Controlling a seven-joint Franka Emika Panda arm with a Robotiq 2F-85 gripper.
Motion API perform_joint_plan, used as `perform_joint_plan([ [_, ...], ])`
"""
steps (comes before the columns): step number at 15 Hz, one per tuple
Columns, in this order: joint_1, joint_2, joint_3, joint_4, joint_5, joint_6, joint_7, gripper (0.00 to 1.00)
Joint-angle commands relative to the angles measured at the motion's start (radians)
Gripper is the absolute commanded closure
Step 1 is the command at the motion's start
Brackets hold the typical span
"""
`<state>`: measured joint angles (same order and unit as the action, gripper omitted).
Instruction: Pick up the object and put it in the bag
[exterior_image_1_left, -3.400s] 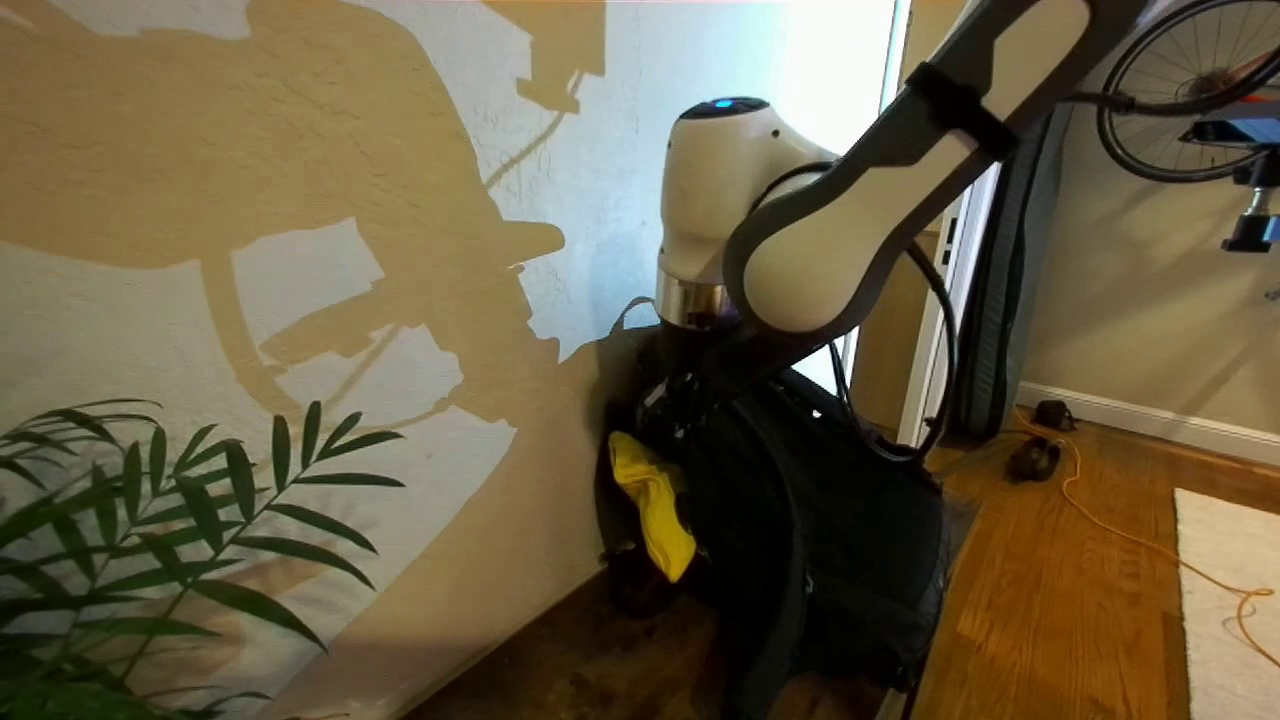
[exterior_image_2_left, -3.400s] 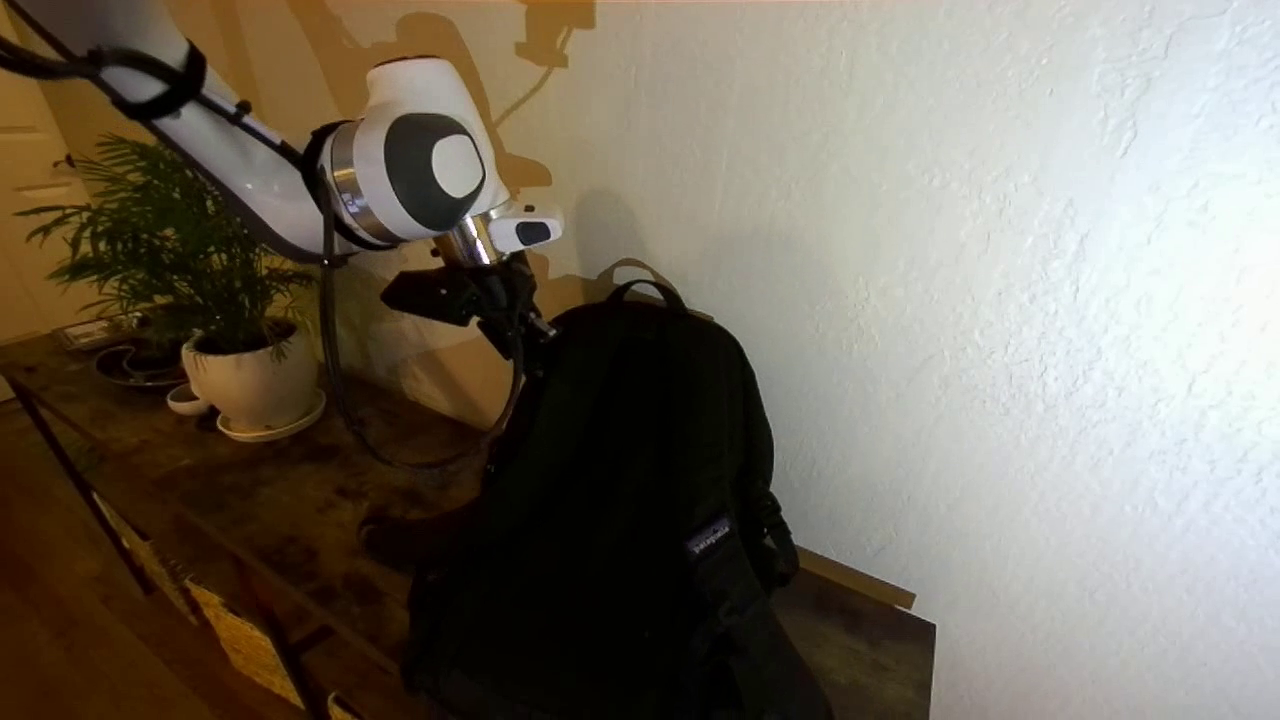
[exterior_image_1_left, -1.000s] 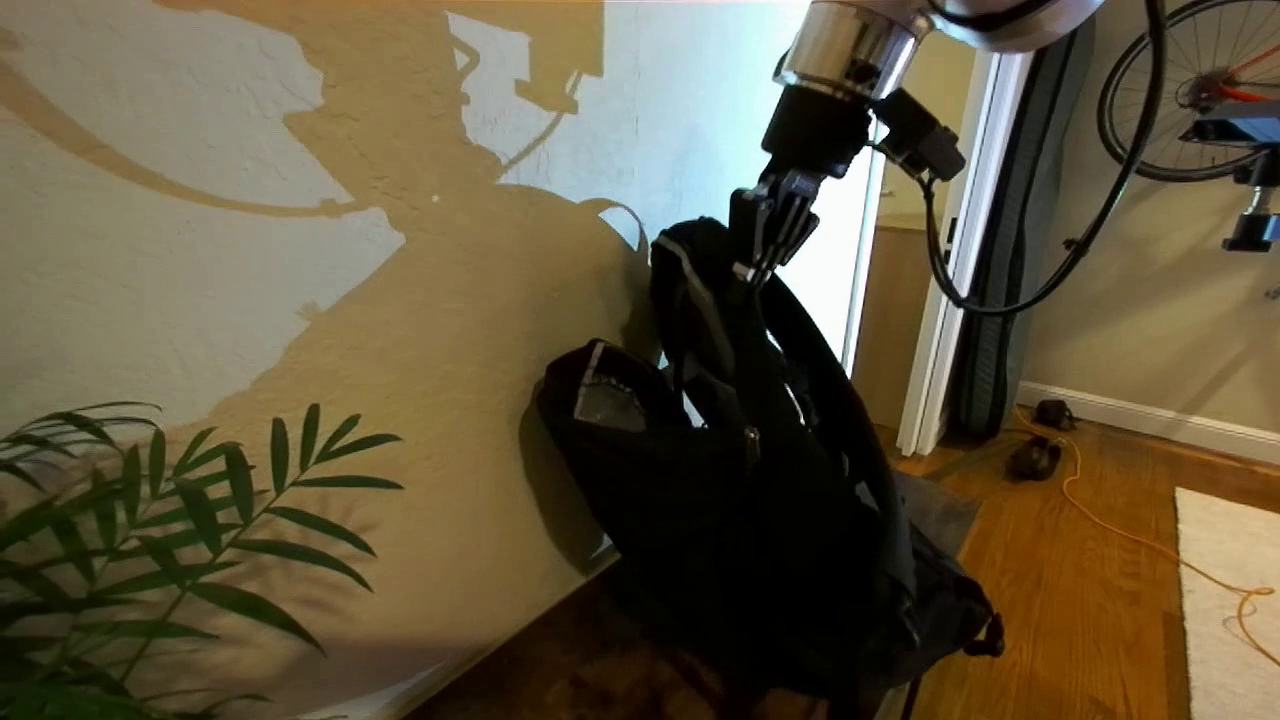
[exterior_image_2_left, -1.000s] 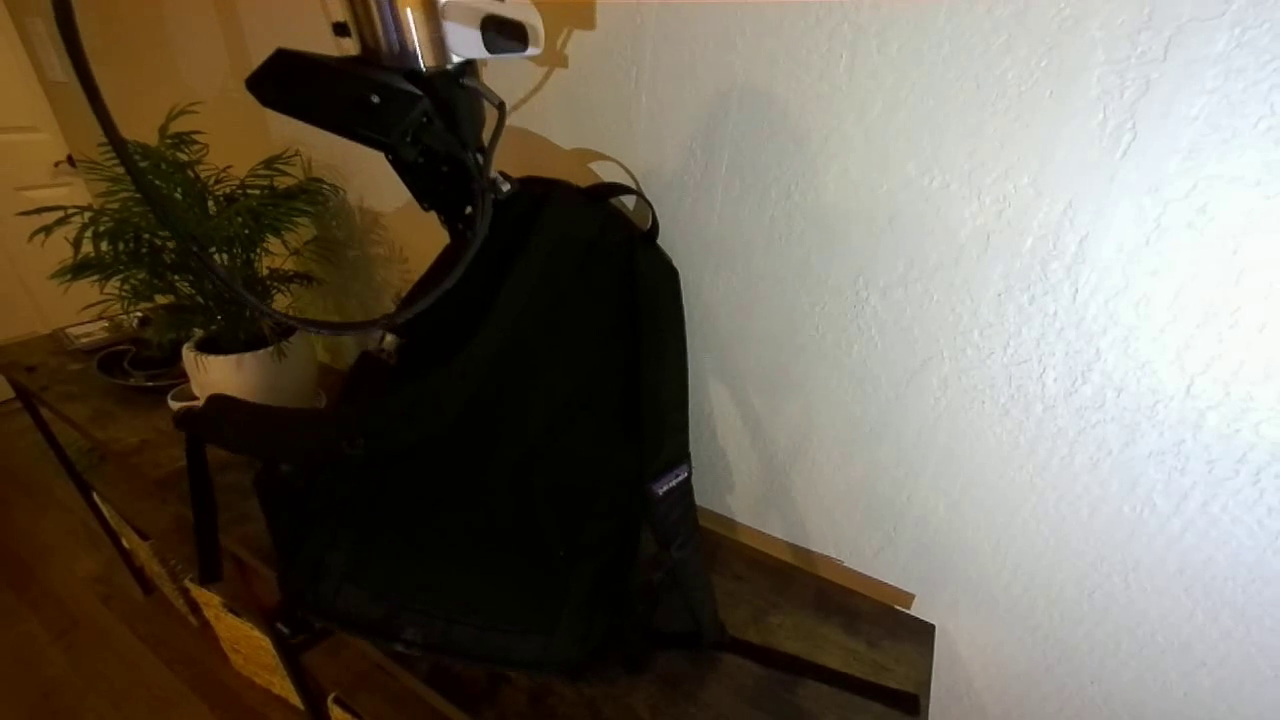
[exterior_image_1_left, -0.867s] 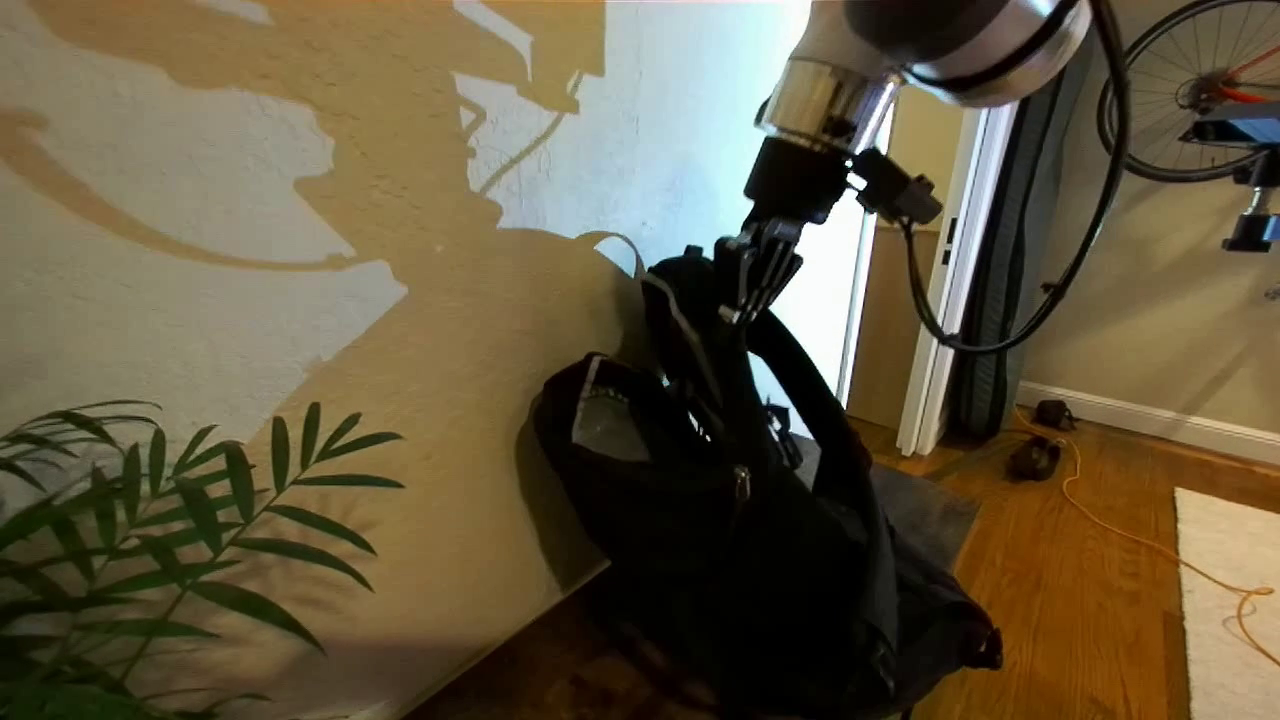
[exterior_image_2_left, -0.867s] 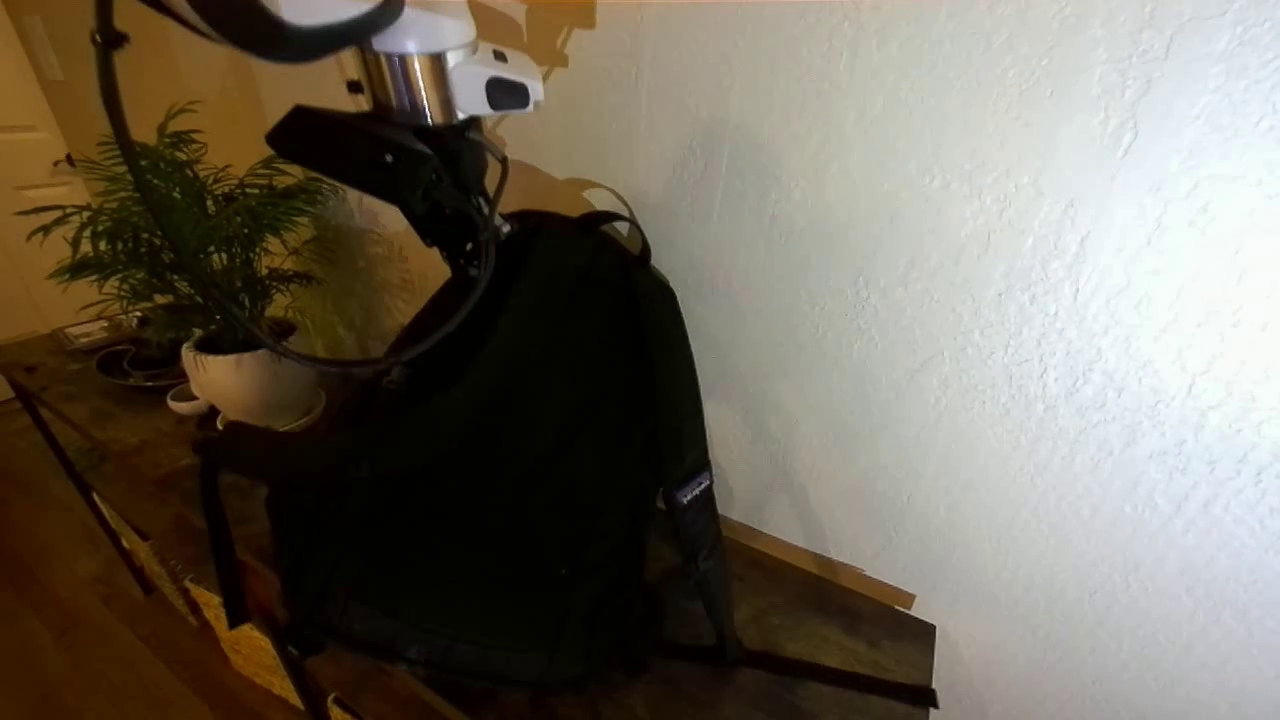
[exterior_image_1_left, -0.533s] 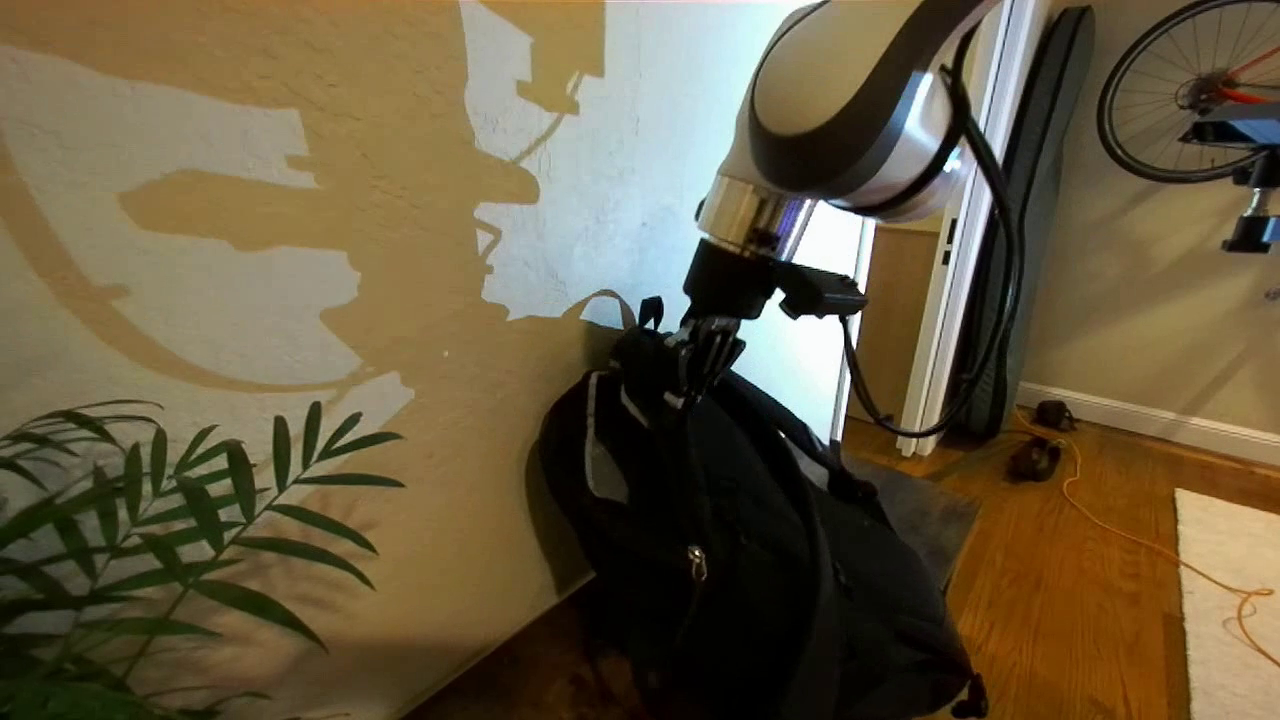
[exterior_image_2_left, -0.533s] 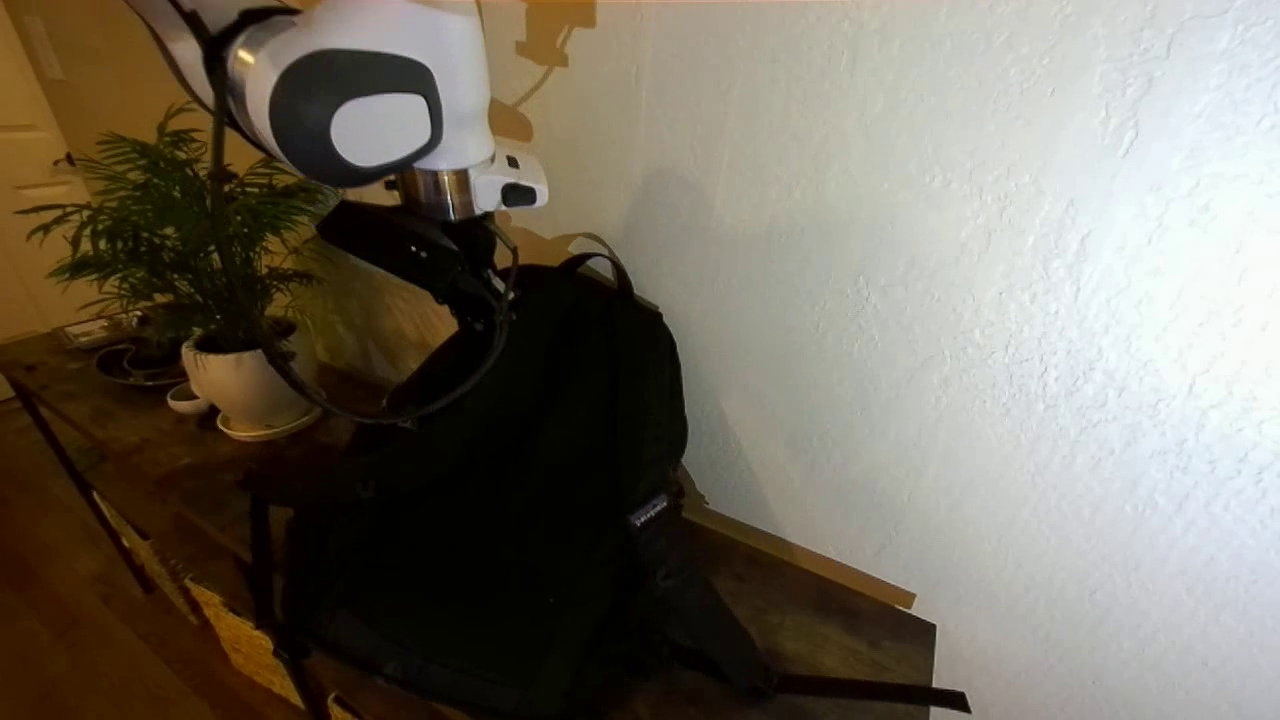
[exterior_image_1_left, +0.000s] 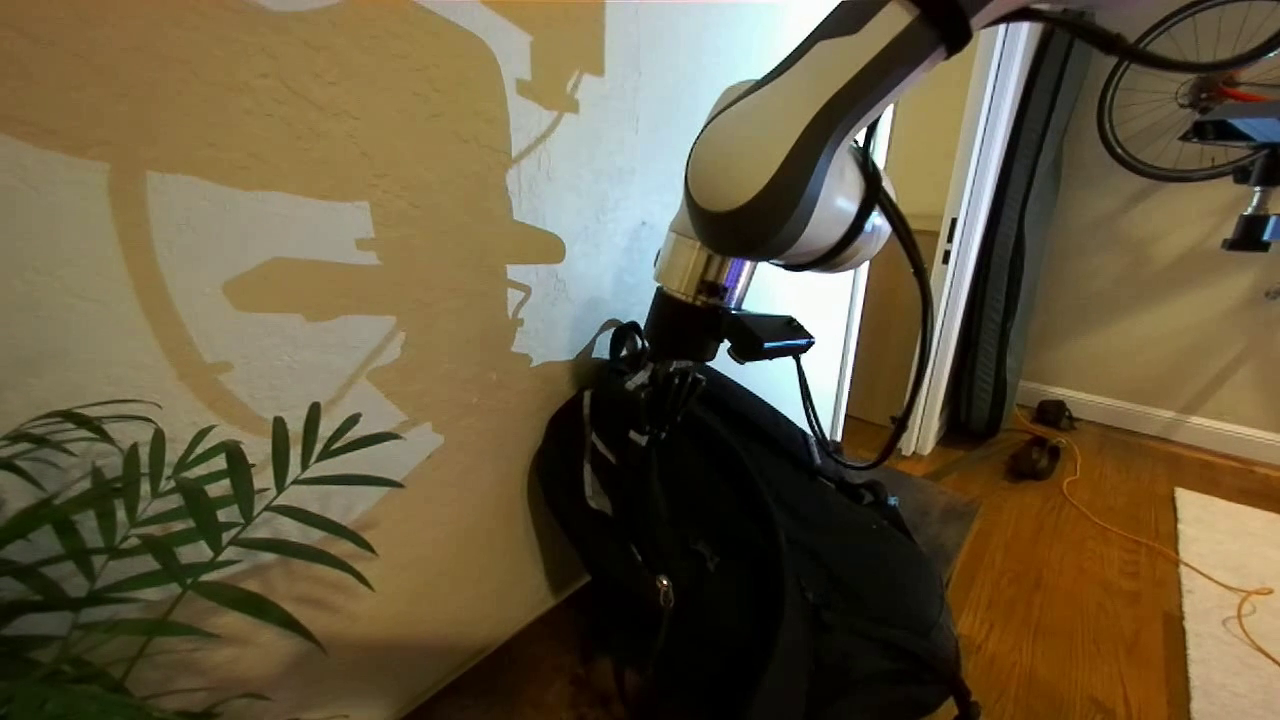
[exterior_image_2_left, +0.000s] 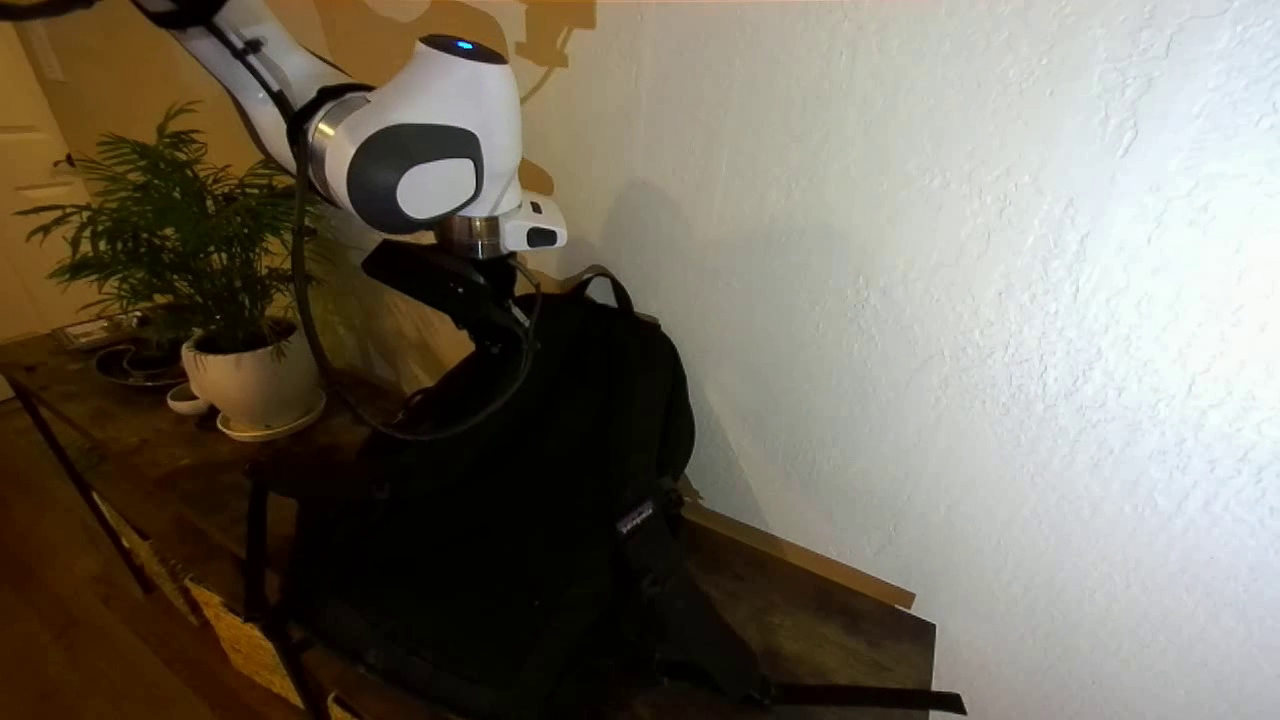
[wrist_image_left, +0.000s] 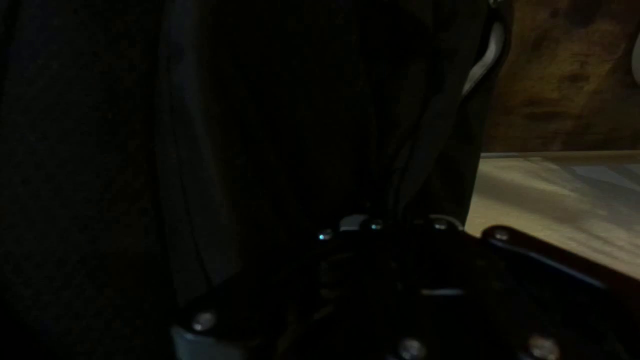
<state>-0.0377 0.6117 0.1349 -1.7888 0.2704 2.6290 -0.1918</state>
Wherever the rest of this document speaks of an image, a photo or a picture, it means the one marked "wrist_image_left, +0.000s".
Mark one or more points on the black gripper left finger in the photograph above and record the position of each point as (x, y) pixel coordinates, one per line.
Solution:
(312, 300)

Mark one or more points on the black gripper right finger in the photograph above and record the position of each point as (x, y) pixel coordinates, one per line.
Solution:
(507, 300)

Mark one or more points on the black backpack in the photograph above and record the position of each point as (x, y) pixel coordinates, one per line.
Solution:
(232, 133)

